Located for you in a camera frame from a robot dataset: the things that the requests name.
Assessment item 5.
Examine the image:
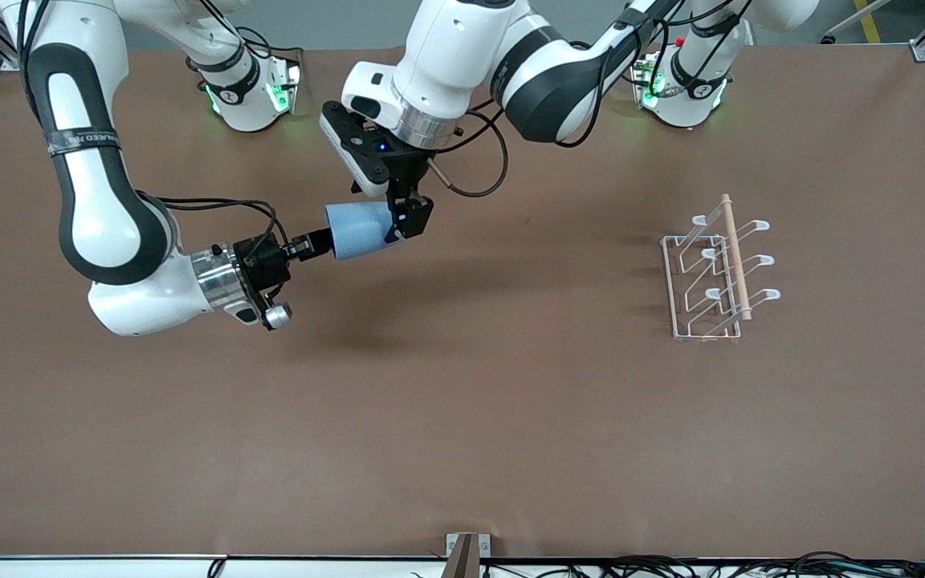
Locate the blue plastic cup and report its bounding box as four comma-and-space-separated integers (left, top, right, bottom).
324, 201, 399, 262

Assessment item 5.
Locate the brown table cover sheet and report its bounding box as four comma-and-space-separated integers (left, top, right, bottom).
0, 42, 925, 560

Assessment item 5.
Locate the thin white pipe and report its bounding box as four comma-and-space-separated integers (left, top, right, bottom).
821, 0, 894, 44

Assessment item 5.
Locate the black right base cable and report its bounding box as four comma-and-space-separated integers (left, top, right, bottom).
189, 0, 304, 75

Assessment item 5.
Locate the white wire cup rack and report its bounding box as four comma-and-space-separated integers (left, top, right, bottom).
660, 193, 782, 344

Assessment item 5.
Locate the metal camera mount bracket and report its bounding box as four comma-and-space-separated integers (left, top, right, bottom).
446, 533, 491, 578

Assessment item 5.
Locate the white table edge rail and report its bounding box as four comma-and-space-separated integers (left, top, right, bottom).
0, 554, 925, 578

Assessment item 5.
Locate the black cable bundle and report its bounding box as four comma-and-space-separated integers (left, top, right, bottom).
479, 551, 925, 578

